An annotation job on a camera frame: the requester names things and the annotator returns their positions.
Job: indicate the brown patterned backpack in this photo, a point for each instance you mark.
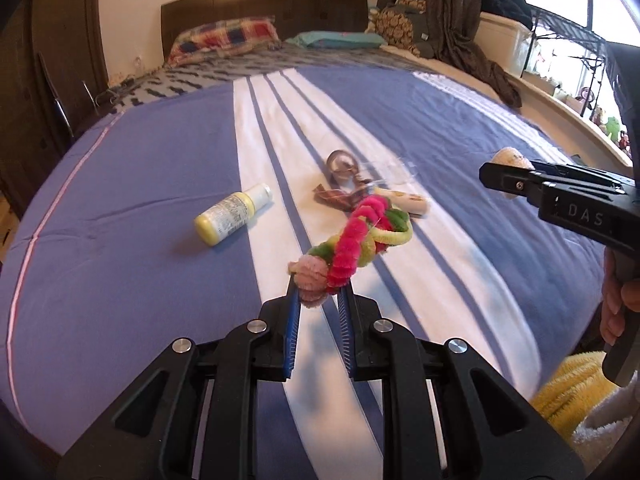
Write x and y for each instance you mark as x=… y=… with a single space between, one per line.
x=400 y=22

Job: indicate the green frog toy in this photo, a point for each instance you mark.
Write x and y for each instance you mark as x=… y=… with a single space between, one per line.
x=611 y=126

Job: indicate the yellow plastic bottle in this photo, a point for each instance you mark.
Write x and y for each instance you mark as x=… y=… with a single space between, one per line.
x=225 y=215

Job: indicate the black metal rack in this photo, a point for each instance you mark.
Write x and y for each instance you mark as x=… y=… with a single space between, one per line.
x=565 y=25

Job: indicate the plaid pillow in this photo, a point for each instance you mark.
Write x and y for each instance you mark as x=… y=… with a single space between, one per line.
x=220 y=37

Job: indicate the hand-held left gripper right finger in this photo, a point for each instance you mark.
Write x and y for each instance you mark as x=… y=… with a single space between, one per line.
x=346 y=345

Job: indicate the teal pillow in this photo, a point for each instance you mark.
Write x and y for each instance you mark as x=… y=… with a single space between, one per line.
x=335 y=39

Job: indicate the brown curtain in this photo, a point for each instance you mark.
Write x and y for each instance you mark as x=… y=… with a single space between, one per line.
x=450 y=0

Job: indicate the white fluffy cloth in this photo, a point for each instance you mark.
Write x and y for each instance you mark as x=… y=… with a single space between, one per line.
x=605 y=430

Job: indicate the white storage box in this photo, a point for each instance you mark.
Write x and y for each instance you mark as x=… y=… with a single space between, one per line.
x=500 y=42

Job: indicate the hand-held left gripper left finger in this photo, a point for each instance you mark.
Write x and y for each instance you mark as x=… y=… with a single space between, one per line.
x=291 y=340

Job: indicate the yellow fluffy cloth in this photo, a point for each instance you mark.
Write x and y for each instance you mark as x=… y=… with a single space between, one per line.
x=565 y=395

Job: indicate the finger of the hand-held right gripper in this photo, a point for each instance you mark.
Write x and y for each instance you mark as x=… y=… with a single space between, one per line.
x=505 y=180
x=575 y=170

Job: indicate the person's right hand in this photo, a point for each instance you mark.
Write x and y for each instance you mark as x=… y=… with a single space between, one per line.
x=611 y=300

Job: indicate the black jacket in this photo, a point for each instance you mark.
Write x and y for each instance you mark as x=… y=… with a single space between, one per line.
x=505 y=2

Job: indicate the metal frame chair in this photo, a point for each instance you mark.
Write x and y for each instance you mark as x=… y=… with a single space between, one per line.
x=60 y=105

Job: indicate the grey zebra-patterned sheet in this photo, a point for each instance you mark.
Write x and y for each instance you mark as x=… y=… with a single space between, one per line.
x=225 y=75

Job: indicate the dark wooden wardrobe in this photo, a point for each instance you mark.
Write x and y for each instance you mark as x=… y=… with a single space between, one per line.
x=50 y=60

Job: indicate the cream bed sheet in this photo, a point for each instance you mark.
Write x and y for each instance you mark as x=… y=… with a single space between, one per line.
x=450 y=67

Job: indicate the clear plastic wrapper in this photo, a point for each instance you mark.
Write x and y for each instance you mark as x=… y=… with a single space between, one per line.
x=395 y=172

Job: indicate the dark wooden headboard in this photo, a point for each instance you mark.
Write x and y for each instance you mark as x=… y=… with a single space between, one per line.
x=300 y=7

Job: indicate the pink pipe-cleaner flower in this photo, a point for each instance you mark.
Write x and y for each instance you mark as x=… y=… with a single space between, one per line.
x=350 y=250

